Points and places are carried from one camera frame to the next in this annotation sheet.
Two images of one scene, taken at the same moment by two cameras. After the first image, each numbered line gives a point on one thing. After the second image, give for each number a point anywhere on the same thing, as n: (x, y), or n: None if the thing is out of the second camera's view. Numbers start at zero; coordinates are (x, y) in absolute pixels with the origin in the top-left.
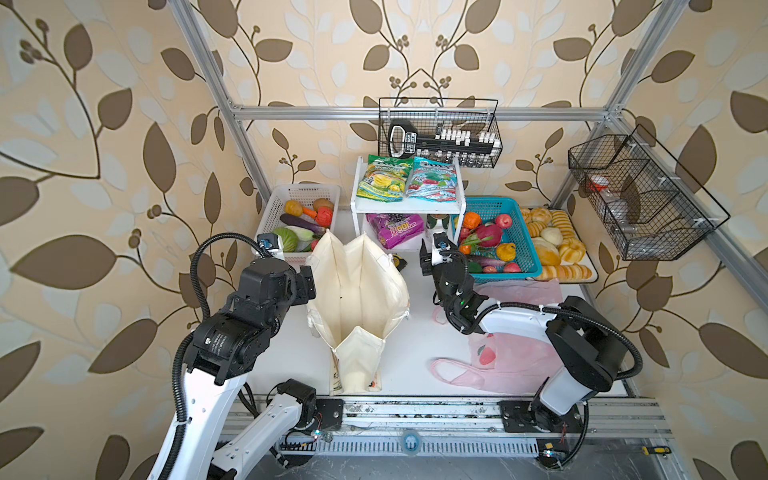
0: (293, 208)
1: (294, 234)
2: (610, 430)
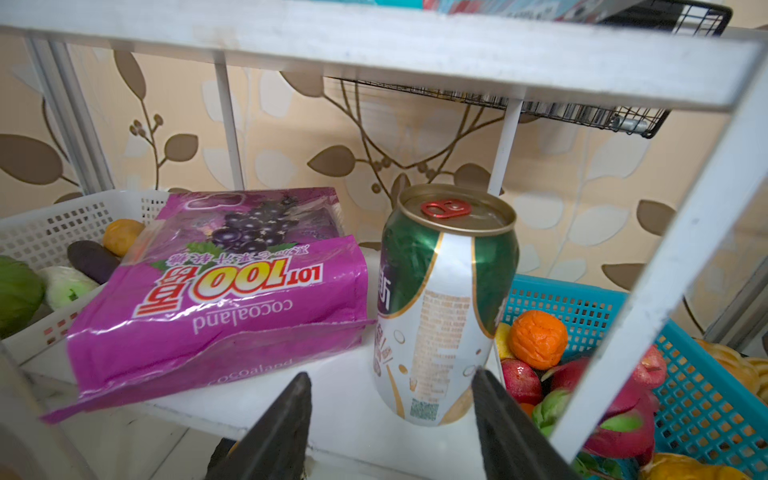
0: (120, 233)
1: (22, 292)
2: None
